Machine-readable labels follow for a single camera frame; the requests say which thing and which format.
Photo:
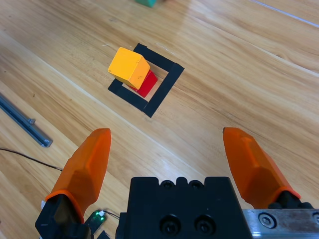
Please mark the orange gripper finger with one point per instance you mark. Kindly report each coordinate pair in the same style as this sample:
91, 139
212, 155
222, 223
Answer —
84, 174
256, 174

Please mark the red wooden cube block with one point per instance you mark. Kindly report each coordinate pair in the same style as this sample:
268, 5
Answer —
148, 85

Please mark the yellow wooden cube block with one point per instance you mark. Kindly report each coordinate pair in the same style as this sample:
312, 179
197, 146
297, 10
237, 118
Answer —
127, 64

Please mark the green wooden cube block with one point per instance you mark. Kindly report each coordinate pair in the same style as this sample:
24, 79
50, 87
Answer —
147, 2

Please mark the small green-lit circuit board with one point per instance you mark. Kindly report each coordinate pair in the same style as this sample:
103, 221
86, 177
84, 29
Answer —
97, 217

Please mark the black tape square outline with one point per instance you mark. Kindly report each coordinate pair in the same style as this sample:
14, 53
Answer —
168, 82

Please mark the grey aluminium rail profile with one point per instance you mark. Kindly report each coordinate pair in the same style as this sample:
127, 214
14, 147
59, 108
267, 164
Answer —
25, 122

